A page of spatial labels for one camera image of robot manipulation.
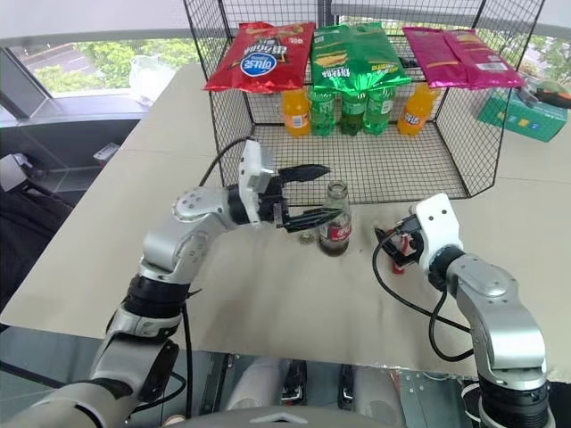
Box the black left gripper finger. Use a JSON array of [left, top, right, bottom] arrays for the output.
[[283, 205, 343, 234], [277, 163, 332, 184]]

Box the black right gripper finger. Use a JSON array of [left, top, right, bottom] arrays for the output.
[[385, 246, 419, 270], [373, 226, 403, 246]]

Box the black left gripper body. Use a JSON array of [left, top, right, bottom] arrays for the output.
[[257, 176, 291, 231]]

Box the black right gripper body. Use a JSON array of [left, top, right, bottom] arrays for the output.
[[398, 213, 425, 268]]

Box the red-handled tool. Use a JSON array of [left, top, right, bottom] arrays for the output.
[[391, 231, 414, 274]]

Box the glass cola bottle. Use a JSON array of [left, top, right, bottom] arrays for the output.
[[318, 179, 352, 259]]

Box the orange soda bottle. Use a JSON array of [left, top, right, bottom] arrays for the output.
[[281, 88, 312, 137], [396, 83, 443, 137]]

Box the green soda bottle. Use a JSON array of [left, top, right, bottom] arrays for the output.
[[339, 91, 368, 136], [363, 86, 397, 136], [308, 86, 338, 137]]

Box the red chip bag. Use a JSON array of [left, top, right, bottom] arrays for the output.
[[203, 21, 317, 95]]

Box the green chip bag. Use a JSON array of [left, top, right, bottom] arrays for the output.
[[310, 22, 414, 97]]

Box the grey rounded robot leg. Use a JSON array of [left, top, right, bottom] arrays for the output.
[[352, 363, 402, 424], [225, 356, 286, 411]]

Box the teal cardboard box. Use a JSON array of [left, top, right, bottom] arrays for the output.
[[476, 86, 570, 144]]

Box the small grey red device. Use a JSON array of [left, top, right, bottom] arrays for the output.
[[92, 142, 121, 160]]

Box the clear plastic bag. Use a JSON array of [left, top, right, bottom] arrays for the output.
[[128, 55, 178, 107]]

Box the magenta chip bag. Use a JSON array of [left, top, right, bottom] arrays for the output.
[[401, 25, 526, 90]]

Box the black and orange object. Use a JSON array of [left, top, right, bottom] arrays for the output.
[[519, 78, 571, 108]]

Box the white box device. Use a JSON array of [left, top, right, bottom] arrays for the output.
[[0, 153, 35, 193]]

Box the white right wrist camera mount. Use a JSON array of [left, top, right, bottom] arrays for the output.
[[409, 193, 465, 272]]

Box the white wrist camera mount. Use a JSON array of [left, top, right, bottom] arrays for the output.
[[237, 140, 278, 224], [409, 193, 465, 272]]

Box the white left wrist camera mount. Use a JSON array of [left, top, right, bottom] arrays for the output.
[[237, 140, 278, 224]]

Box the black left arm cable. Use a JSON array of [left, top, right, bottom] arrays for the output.
[[133, 138, 247, 423]]

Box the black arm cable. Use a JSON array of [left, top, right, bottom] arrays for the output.
[[133, 138, 247, 423], [372, 222, 476, 361]]

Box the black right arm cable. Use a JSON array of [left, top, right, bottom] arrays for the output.
[[372, 222, 476, 361]]

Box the black wire grid shelf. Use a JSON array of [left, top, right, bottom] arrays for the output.
[[181, 0, 546, 205]]

